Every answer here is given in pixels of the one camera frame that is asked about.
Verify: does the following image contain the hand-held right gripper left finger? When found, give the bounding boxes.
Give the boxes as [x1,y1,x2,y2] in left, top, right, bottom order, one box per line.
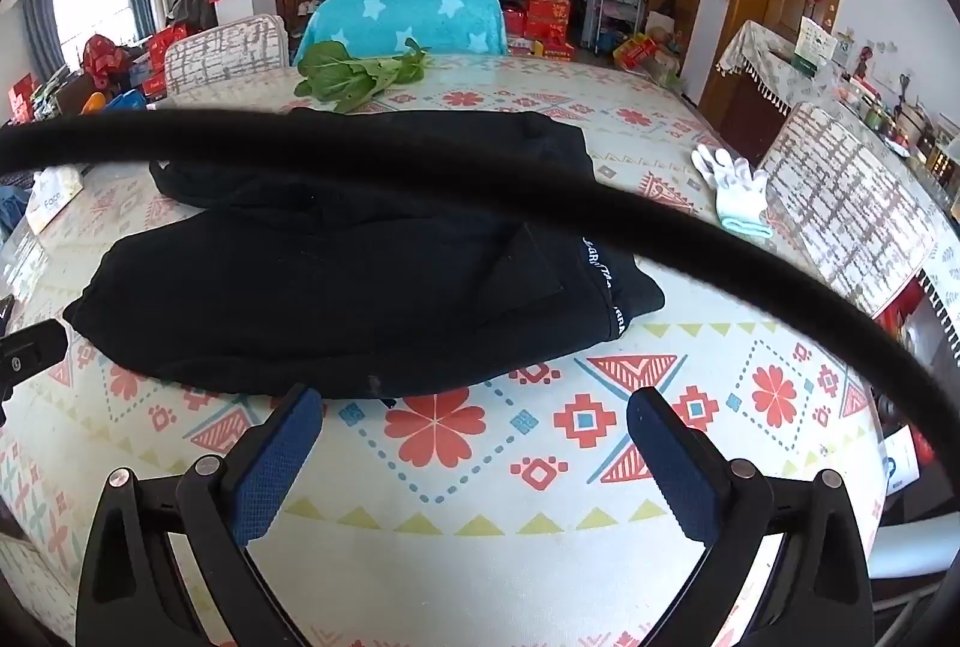
[75,383,325,647]

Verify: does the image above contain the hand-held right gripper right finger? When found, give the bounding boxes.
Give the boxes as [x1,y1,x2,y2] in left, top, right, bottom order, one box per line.
[626,386,877,647]

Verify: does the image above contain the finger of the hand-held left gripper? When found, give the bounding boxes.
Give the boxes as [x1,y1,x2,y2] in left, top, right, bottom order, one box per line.
[0,319,68,427]

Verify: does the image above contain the black pants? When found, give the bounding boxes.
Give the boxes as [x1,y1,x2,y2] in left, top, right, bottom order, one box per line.
[62,108,667,402]

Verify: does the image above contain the white tissue pack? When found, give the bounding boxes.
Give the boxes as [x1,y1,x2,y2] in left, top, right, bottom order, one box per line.
[26,165,83,235]

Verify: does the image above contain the patterned tablecloth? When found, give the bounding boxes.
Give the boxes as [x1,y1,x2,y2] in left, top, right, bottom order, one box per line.
[0,53,912,647]

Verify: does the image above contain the white glove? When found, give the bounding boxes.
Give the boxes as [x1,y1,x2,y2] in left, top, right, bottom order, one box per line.
[690,143,775,239]

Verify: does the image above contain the curtained window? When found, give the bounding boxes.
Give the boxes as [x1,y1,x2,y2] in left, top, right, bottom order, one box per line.
[45,0,140,67]

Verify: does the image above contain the side table with fringed cloth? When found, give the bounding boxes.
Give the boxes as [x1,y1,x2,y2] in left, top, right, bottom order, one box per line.
[716,20,833,145]

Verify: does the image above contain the green leafy vegetable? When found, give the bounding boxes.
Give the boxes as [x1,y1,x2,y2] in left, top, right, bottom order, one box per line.
[294,38,432,114]

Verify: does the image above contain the green desk calendar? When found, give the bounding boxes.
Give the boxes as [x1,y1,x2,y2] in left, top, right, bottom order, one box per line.
[795,17,837,74]

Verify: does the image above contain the white rolling cart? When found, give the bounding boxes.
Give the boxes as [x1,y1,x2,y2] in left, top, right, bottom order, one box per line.
[592,0,646,55]

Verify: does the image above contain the blue star blanket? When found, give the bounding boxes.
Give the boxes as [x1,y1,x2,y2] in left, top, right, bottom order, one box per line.
[294,0,507,67]

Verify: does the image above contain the stack of red gift boxes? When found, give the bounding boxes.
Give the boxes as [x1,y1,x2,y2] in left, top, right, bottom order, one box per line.
[499,0,578,59]

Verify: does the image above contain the thick black cable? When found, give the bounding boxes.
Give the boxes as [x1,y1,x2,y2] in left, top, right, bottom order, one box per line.
[0,105,957,490]

